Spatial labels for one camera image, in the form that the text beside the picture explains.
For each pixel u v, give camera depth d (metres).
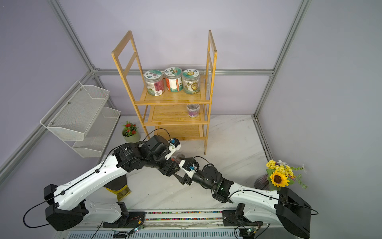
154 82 0.62
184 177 0.63
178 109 0.80
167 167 0.58
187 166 0.56
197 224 0.73
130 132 0.95
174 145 0.59
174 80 0.64
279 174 0.63
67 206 0.39
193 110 0.73
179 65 0.86
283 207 0.42
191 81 0.63
